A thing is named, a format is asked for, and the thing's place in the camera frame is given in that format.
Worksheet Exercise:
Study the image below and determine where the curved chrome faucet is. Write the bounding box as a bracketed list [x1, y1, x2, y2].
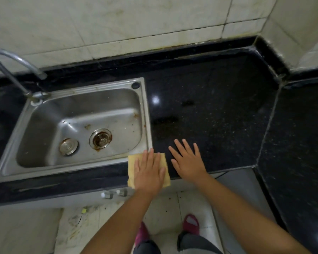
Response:
[0, 49, 51, 104]

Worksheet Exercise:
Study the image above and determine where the yellow cleaning cloth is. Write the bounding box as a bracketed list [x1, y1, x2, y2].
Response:
[127, 152, 172, 190]

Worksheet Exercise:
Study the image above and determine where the pink slipper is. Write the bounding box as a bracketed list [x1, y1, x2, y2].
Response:
[182, 214, 200, 235]
[134, 222, 150, 246]

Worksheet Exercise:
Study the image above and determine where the person's left hand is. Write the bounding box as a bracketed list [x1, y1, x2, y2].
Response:
[133, 149, 166, 196]

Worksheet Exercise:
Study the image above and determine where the grey trouser leg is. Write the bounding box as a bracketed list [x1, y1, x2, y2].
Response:
[133, 240, 162, 254]
[176, 232, 223, 254]

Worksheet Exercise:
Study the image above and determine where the stainless steel sink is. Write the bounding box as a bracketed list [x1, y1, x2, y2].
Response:
[0, 77, 154, 183]

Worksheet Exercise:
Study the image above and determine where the person's right forearm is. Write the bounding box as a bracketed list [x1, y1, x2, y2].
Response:
[195, 174, 312, 254]

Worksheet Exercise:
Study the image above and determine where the white base cabinet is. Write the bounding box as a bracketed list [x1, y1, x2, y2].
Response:
[0, 171, 229, 254]

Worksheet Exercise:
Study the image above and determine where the person's left forearm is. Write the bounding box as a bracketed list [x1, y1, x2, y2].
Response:
[81, 189, 156, 254]

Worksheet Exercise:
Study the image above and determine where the round metal sink plug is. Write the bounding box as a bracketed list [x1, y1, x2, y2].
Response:
[59, 138, 79, 157]

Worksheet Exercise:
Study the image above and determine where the person's right hand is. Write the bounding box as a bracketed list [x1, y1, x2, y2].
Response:
[168, 139, 209, 184]

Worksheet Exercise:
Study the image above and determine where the rusty sink drain strainer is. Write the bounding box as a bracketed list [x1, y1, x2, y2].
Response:
[89, 128, 113, 150]

